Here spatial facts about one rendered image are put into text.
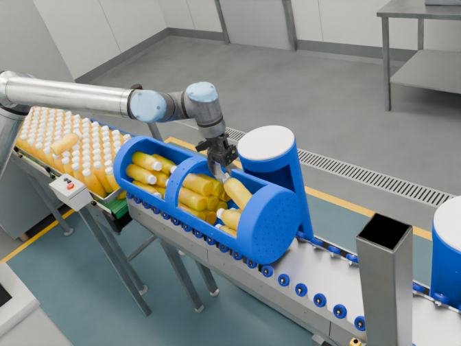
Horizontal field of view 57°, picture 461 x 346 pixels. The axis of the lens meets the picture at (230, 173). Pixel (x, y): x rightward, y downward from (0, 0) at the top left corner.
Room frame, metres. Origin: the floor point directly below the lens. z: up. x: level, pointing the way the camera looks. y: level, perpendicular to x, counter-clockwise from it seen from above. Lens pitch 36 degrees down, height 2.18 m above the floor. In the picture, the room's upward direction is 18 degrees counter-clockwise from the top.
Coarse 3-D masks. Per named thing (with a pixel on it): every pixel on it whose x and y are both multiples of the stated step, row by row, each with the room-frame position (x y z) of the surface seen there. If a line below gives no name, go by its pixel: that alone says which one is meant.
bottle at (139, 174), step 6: (126, 168) 1.73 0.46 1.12; (132, 168) 1.71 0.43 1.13; (138, 168) 1.69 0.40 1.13; (144, 168) 1.69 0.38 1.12; (126, 174) 1.73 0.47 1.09; (132, 174) 1.68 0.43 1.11; (138, 174) 1.65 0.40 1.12; (144, 174) 1.63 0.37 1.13; (150, 174) 1.63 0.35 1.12; (138, 180) 1.65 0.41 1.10; (144, 180) 1.62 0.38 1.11
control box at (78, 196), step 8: (64, 176) 1.88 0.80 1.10; (56, 184) 1.83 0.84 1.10; (64, 184) 1.81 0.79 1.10; (80, 184) 1.76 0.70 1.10; (56, 192) 1.82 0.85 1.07; (64, 192) 1.74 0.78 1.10; (72, 192) 1.72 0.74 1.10; (80, 192) 1.73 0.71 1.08; (88, 192) 1.75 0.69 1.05; (64, 200) 1.77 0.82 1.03; (72, 200) 1.70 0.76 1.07; (80, 200) 1.72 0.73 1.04; (88, 200) 1.74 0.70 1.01; (72, 208) 1.73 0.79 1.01; (80, 208) 1.71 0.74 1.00
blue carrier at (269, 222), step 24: (144, 144) 1.82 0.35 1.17; (168, 144) 1.69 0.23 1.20; (120, 168) 1.67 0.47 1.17; (192, 168) 1.41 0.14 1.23; (144, 192) 1.51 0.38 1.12; (168, 192) 1.38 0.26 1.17; (264, 192) 1.12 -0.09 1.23; (288, 192) 1.14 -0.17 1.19; (192, 216) 1.25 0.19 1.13; (240, 216) 1.08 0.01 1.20; (264, 216) 1.06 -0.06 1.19; (288, 216) 1.12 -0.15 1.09; (216, 240) 1.18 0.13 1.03; (240, 240) 1.04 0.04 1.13; (264, 240) 1.04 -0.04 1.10; (288, 240) 1.11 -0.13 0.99
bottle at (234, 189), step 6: (228, 180) 1.24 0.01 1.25; (234, 180) 1.23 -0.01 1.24; (228, 186) 1.22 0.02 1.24; (234, 186) 1.21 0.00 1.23; (240, 186) 1.21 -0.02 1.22; (228, 192) 1.21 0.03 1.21; (234, 192) 1.20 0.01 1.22; (240, 192) 1.19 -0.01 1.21; (246, 192) 1.19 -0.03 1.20; (234, 198) 1.19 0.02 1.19; (240, 198) 1.18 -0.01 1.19; (246, 198) 1.18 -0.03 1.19; (240, 204) 1.17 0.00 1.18
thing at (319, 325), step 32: (160, 224) 1.55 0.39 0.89; (192, 256) 1.48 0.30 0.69; (288, 256) 1.09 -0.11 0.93; (320, 256) 1.04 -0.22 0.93; (256, 288) 1.05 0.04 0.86; (320, 288) 0.91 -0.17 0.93; (352, 288) 0.87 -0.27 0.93; (320, 320) 0.82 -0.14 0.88; (352, 320) 0.76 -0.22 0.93; (416, 320) 0.70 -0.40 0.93; (448, 320) 0.67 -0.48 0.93
